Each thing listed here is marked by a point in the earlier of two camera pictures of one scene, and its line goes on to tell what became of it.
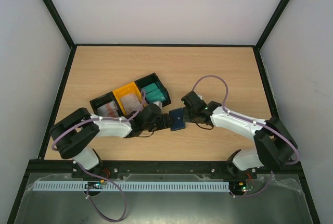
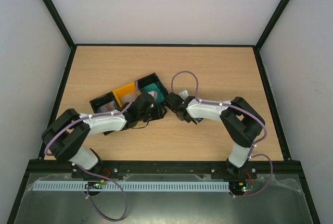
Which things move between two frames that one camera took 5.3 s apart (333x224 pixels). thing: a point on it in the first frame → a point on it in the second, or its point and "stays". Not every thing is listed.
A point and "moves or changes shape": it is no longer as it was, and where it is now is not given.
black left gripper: [164, 123] → [157, 114]
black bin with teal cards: [153, 89] stays
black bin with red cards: [106, 105] stays
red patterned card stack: [109, 110] stays
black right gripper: [186, 116] → [173, 100]
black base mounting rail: [114, 168] stays
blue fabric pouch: [177, 119] moves or changes shape
